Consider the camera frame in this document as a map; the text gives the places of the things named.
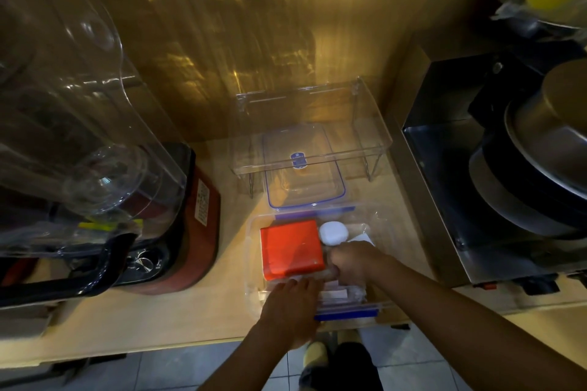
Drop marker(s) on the person's left hand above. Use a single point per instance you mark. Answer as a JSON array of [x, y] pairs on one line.
[[289, 313]]

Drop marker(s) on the person's right hand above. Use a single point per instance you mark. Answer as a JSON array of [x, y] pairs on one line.
[[362, 262]]

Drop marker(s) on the person's left fingers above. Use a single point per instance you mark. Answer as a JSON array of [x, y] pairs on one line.
[[298, 286]]

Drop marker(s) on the person's right fingers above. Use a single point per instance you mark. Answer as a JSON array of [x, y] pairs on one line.
[[338, 267]]

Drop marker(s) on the person's left forearm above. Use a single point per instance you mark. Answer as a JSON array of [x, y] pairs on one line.
[[250, 365]]

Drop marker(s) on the person's right forearm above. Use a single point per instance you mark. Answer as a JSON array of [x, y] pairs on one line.
[[458, 326]]

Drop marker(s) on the white sachets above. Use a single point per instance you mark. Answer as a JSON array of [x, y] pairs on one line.
[[341, 295]]

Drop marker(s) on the white round puck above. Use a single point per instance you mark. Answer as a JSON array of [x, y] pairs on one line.
[[333, 233]]

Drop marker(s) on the white paper packet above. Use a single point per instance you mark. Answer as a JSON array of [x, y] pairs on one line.
[[362, 238]]

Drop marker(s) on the orange-red flat box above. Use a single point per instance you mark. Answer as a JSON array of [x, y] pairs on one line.
[[291, 248]]

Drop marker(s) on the clear storage container blue clips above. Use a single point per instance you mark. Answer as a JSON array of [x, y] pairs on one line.
[[367, 221]]

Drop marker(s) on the person's yellow slipper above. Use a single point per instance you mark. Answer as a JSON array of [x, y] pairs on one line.
[[315, 354]]

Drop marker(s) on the clear container lid blue clip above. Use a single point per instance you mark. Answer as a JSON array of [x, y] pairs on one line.
[[305, 184]]

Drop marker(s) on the person's dark trousers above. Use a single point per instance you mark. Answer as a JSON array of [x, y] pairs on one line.
[[348, 370]]

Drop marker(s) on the red blender base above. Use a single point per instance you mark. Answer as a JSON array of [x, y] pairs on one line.
[[197, 248]]

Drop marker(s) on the stainless steel countertop appliance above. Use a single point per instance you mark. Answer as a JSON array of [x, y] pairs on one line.
[[440, 184]]

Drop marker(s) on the clear acrylic shelf riser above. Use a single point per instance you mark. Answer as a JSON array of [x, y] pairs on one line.
[[316, 106]]

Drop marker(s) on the black round pan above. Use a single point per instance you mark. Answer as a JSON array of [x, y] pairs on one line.
[[504, 193]]

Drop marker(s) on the round steel pot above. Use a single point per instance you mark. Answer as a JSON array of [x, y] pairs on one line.
[[555, 129]]

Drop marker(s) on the grey flat object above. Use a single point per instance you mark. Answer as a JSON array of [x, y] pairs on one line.
[[25, 325]]

